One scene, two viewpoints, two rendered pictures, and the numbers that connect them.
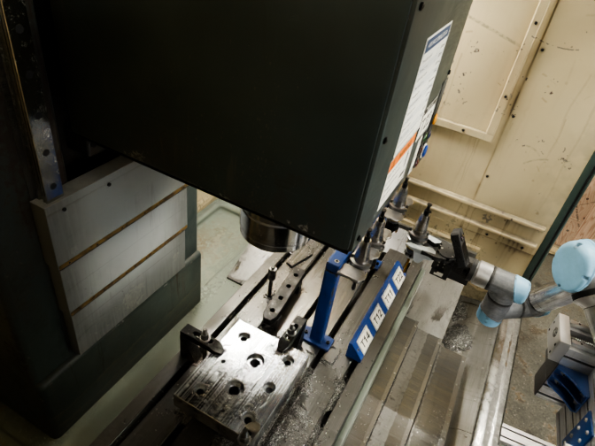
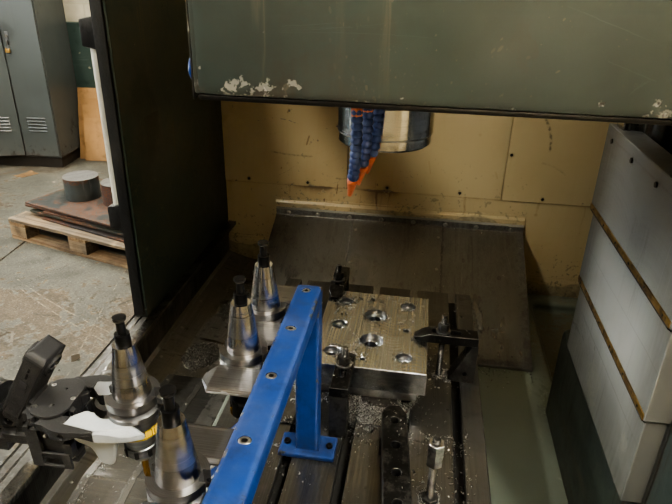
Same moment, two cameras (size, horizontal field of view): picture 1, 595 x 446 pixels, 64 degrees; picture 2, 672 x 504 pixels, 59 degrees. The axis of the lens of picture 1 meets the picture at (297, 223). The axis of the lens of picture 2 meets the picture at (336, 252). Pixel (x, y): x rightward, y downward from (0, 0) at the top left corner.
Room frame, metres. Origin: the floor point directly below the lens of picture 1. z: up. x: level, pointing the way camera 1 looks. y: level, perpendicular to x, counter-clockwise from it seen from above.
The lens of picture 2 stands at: (1.75, -0.28, 1.68)
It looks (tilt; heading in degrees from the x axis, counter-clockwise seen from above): 26 degrees down; 166
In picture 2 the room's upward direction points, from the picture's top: 1 degrees clockwise
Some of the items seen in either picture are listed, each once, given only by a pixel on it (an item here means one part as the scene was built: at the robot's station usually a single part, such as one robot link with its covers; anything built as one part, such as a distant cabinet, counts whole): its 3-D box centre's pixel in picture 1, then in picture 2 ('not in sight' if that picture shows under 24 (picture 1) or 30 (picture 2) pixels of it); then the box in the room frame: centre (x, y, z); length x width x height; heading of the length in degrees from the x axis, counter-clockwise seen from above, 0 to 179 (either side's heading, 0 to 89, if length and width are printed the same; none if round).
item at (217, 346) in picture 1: (202, 345); (444, 346); (0.81, 0.20, 0.97); 0.13 x 0.03 x 0.15; 67
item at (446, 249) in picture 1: (453, 264); (42, 417); (1.11, -0.48, 1.17); 0.12 x 0.08 x 0.09; 67
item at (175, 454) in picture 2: (401, 195); (174, 446); (1.30, -0.32, 1.26); 0.04 x 0.04 x 0.07
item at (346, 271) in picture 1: (352, 273); (274, 294); (0.94, -0.17, 1.21); 0.07 x 0.05 x 0.01; 67
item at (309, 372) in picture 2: (324, 306); (308, 381); (0.96, -0.12, 1.05); 0.10 x 0.05 x 0.30; 67
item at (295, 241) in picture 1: (278, 208); (386, 105); (0.81, 0.04, 1.47); 0.16 x 0.16 x 0.12
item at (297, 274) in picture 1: (283, 298); (394, 473); (1.08, 0.00, 0.93); 0.26 x 0.05 x 0.06; 162
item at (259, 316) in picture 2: (360, 262); (265, 311); (0.99, -0.19, 1.21); 0.06 x 0.06 x 0.03
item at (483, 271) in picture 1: (481, 272); not in sight; (1.08, -0.56, 1.17); 0.08 x 0.05 x 0.08; 157
